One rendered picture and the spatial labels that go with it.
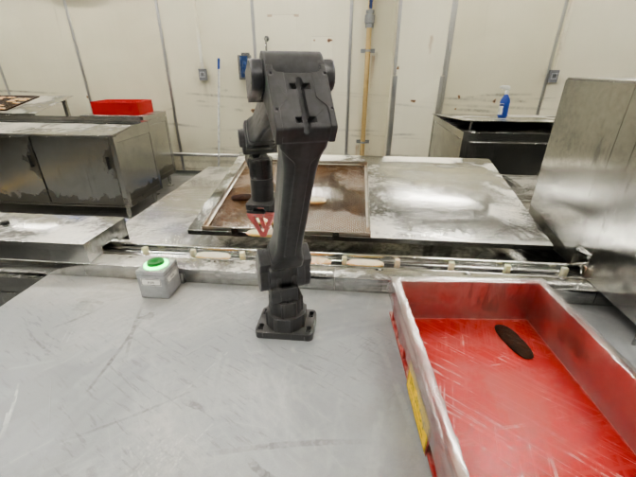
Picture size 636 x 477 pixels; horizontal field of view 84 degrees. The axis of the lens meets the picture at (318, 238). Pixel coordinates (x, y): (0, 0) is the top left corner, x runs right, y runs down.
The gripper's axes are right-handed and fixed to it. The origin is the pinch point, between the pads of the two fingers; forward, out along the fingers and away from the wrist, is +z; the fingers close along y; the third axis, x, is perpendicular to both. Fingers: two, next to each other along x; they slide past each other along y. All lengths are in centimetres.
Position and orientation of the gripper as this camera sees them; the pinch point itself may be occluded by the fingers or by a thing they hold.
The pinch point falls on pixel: (264, 230)
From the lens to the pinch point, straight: 94.3
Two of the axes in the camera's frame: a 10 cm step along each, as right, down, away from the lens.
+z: -0.1, 8.9, 4.5
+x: -10.0, -0.5, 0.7
